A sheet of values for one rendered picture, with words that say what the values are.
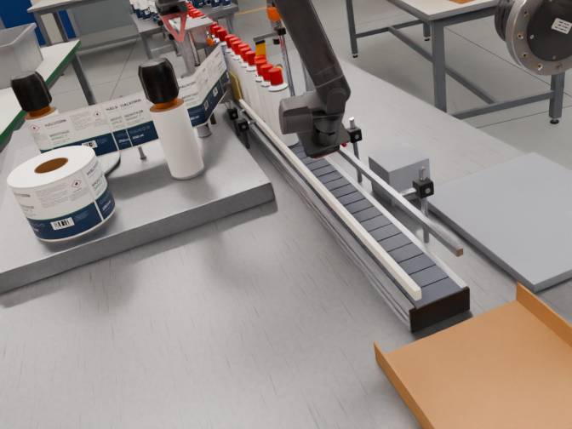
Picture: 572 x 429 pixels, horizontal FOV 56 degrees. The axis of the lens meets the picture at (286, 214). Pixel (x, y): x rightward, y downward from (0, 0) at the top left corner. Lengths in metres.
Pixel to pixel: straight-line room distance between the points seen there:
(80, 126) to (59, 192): 0.35
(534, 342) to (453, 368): 0.13
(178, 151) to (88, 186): 0.24
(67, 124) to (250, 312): 0.83
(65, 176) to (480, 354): 0.91
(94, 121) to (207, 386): 0.91
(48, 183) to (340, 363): 0.75
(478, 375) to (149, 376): 0.52
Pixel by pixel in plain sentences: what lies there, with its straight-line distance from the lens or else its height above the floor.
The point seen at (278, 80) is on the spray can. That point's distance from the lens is 1.39.
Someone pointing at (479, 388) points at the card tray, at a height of 0.83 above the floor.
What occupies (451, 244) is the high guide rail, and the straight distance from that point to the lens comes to 0.87.
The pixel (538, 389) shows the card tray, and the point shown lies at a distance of 0.85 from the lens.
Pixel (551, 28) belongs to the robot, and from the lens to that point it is 1.25.
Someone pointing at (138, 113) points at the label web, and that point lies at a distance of 1.58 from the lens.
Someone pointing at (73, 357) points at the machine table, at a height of 0.83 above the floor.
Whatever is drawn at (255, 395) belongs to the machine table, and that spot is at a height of 0.83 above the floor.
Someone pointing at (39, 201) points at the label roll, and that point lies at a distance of 1.31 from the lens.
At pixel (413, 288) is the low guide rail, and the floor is 0.91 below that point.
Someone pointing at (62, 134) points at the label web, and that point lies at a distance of 1.61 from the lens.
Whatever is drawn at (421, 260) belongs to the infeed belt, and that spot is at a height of 0.88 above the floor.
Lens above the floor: 1.48
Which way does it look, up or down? 31 degrees down
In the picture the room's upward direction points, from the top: 13 degrees counter-clockwise
